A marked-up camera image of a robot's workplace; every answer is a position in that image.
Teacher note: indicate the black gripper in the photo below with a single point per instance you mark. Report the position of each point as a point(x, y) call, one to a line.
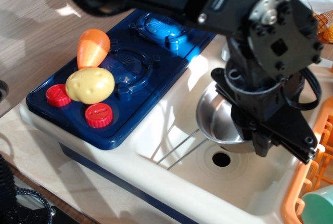
point(270, 113)

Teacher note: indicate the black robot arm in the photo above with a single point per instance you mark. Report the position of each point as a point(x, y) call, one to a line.
point(267, 78)

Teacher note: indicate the cream toy sink unit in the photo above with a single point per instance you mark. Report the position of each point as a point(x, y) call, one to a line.
point(210, 185)

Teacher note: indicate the blue toy stove top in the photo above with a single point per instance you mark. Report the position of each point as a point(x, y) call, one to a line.
point(148, 54)

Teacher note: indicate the red stove knob right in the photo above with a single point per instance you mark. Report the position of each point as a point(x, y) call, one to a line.
point(98, 115)

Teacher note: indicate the red stove knob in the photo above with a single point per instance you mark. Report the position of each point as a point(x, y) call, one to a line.
point(98, 115)
point(57, 96)

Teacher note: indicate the red stove knob left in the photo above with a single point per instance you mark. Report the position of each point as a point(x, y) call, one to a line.
point(57, 96)

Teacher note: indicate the orange plastic dish rack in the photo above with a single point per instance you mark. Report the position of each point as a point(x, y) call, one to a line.
point(316, 174)

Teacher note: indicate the teal plastic cup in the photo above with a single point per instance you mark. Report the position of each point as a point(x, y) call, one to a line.
point(318, 206)

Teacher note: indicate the orange transparent cup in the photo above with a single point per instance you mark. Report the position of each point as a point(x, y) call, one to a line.
point(324, 29)

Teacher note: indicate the yellow toy potato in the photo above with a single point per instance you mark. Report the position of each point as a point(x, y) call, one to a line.
point(90, 85)

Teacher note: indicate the orange toy carrot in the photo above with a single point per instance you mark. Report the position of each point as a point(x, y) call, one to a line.
point(93, 47)

